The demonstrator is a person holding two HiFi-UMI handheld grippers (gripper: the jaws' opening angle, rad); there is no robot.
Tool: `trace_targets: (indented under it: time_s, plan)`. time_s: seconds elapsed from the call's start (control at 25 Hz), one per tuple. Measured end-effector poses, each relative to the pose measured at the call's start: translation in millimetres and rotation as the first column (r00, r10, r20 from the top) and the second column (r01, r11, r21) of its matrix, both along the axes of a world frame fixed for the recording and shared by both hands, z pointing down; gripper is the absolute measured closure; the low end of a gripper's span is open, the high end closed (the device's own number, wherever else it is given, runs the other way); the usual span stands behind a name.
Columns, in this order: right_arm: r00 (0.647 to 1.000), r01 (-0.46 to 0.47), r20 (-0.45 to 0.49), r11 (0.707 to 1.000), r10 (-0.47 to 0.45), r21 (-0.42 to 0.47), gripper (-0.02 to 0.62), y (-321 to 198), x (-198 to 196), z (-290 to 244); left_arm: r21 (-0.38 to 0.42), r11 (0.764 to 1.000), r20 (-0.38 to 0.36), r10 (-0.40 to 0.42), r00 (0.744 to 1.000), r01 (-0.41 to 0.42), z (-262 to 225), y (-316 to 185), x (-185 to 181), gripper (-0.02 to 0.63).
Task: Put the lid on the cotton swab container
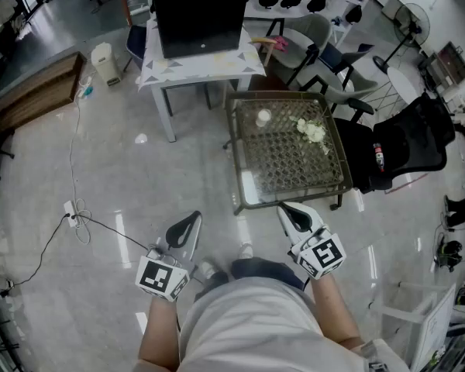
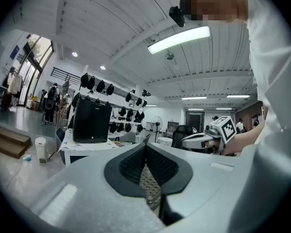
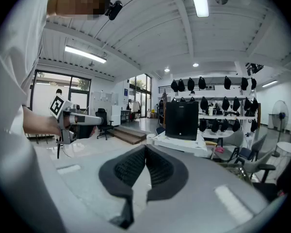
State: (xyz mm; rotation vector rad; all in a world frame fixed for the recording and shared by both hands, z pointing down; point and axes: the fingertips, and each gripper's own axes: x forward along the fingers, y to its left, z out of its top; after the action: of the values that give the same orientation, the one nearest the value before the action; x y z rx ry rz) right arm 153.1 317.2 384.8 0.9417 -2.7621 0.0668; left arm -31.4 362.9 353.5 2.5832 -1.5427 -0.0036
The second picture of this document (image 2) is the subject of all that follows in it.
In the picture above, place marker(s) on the dark blue chair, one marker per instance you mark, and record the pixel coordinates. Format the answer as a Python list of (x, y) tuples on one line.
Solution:
[(60, 137)]

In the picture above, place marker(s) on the person's right hand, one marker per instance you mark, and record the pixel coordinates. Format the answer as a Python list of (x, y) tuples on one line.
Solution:
[(214, 146)]

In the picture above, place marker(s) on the round white table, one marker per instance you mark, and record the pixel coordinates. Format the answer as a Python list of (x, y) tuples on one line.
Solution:
[(165, 141)]

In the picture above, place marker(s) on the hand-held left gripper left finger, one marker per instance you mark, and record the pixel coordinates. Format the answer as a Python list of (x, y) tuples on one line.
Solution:
[(87, 198)]

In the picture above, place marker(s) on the white air purifier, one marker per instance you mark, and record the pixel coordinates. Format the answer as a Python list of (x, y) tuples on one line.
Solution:
[(40, 148)]

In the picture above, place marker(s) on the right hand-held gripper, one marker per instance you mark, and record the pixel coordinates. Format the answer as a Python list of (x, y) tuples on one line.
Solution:
[(224, 130)]

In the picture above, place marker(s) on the clothes rack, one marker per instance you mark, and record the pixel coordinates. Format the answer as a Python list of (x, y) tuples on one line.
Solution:
[(13, 84)]

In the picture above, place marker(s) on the grey shell chair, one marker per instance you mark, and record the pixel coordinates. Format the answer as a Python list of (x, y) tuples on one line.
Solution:
[(129, 137)]

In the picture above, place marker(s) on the black standing fan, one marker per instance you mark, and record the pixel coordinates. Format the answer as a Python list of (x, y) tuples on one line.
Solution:
[(156, 124)]

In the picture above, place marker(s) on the black mini fridge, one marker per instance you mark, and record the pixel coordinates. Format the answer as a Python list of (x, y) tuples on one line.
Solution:
[(92, 120)]

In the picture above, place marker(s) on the person's white shirt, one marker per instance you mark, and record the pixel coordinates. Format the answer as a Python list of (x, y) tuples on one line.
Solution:
[(269, 93)]

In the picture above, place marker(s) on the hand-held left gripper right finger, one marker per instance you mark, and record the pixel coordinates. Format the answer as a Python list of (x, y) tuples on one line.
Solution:
[(203, 183)]

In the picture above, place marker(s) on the wooden step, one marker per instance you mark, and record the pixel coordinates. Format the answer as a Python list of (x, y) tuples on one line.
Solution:
[(7, 139)]

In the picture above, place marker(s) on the row of black bags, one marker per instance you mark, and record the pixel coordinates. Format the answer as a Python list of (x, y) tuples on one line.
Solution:
[(100, 86)]

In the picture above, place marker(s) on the white table with patterned cloth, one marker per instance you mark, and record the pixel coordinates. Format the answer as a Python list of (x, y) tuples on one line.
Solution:
[(87, 149)]

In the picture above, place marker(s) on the round ceiling light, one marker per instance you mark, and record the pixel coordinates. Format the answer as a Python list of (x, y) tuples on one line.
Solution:
[(74, 54), (102, 67)]

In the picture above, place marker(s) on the person's right forearm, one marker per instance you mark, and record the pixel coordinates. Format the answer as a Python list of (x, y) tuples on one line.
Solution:
[(245, 137)]

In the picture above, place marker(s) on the black mesh office chair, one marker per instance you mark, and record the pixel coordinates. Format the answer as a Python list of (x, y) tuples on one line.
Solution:
[(182, 133)]

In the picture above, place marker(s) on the black head-worn camera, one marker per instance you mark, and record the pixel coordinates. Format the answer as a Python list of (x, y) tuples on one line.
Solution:
[(177, 15)]

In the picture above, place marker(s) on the long ceiling light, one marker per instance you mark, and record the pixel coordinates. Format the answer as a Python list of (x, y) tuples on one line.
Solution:
[(179, 39), (238, 96), (194, 97)]

